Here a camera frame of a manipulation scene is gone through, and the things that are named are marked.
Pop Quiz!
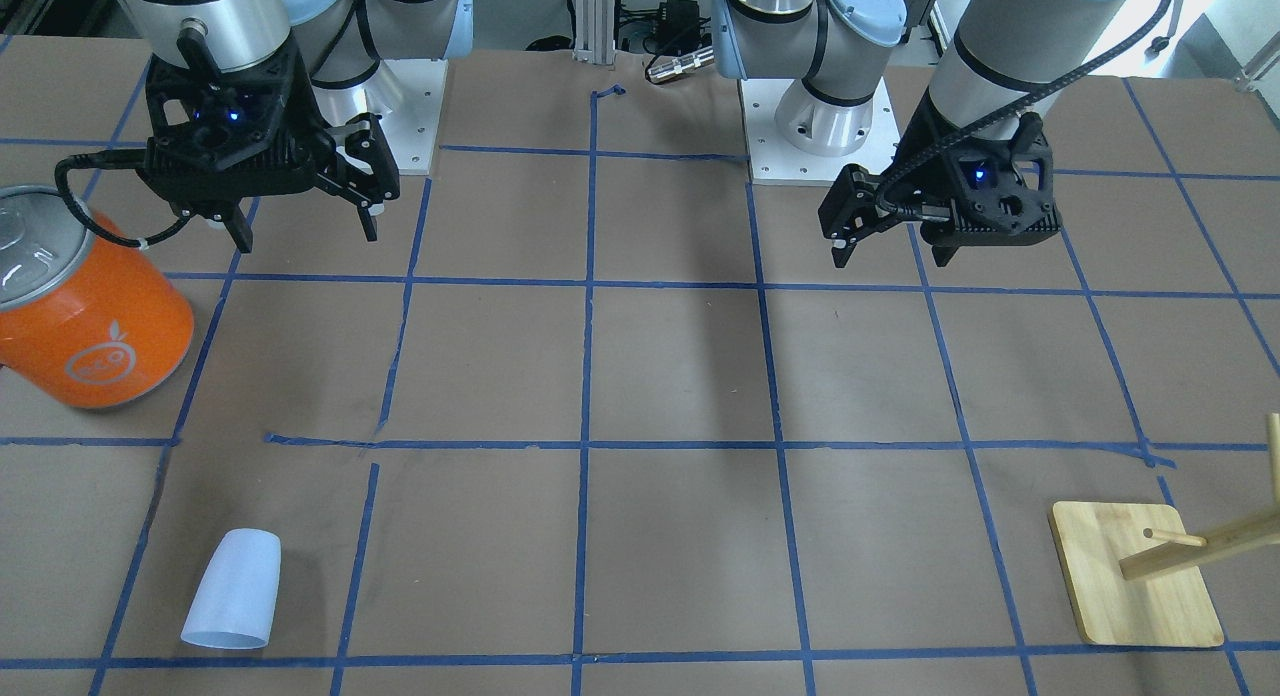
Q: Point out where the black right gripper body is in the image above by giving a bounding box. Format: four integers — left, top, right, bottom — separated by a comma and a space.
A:
143, 40, 326, 212

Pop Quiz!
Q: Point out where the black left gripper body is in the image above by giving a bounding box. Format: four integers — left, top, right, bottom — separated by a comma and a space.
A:
886, 111, 1062, 249

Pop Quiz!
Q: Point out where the light blue plastic cup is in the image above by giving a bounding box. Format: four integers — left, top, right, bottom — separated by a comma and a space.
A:
180, 528, 282, 650

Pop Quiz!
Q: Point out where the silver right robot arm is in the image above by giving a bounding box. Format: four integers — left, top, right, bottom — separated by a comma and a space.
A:
118, 0, 474, 253

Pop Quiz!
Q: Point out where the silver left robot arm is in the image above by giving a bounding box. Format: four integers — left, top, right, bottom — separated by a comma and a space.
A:
712, 0, 1171, 267

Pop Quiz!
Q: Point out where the orange can with silver lid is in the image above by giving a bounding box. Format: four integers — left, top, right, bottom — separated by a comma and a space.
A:
1, 186, 195, 409

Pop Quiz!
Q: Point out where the silver cylindrical connector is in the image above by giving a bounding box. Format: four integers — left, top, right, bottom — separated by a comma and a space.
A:
645, 46, 716, 86

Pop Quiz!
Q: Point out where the wooden mug tree stand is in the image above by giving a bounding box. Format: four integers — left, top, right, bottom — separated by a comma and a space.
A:
1048, 412, 1280, 647

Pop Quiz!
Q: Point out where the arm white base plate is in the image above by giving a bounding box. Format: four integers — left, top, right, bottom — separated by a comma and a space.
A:
314, 59, 451, 177
739, 78, 900, 186

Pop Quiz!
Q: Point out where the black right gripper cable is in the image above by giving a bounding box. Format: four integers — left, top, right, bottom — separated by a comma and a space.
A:
54, 150, 201, 251

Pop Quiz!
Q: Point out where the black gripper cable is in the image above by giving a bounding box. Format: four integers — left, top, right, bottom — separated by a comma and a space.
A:
874, 0, 1175, 212
54, 150, 201, 251

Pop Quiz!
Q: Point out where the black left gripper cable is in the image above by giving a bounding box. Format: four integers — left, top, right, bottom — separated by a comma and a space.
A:
874, 0, 1175, 212

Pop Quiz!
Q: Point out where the black power adapter with cables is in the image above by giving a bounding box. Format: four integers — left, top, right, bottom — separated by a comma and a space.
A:
614, 0, 712, 58

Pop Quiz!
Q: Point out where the aluminium frame post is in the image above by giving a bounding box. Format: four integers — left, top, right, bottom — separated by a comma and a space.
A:
566, 0, 620, 70

